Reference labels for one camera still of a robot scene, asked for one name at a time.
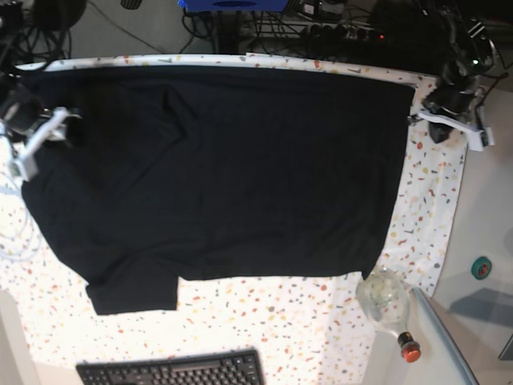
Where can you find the blue box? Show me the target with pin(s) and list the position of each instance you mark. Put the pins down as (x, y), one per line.
(226, 5)

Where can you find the black t-shirt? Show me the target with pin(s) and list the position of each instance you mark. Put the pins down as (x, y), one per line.
(203, 173)

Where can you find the green tape roll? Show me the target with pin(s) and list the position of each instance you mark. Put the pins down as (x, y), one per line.
(481, 268)

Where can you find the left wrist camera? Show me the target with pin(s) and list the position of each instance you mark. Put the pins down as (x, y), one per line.
(479, 140)

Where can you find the silver metal bar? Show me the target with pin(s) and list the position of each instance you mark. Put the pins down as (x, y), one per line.
(441, 362)

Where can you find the clear bottle with orange cap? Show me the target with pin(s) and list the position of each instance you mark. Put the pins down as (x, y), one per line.
(386, 304)

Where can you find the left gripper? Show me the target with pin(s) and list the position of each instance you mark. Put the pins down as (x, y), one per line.
(451, 107)

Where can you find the black computer keyboard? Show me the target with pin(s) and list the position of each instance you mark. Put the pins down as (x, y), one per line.
(237, 367)

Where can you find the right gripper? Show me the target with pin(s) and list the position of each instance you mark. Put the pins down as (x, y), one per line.
(26, 124)

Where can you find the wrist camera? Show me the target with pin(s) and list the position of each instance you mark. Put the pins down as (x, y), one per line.
(479, 140)
(24, 167)

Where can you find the terrazzo patterned tablecloth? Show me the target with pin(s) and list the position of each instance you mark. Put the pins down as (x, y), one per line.
(308, 330)

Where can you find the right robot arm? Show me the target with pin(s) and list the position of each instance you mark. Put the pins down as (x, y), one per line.
(33, 34)

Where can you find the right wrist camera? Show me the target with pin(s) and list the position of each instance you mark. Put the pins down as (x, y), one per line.
(24, 167)

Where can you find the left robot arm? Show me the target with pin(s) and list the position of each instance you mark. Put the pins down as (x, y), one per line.
(468, 51)

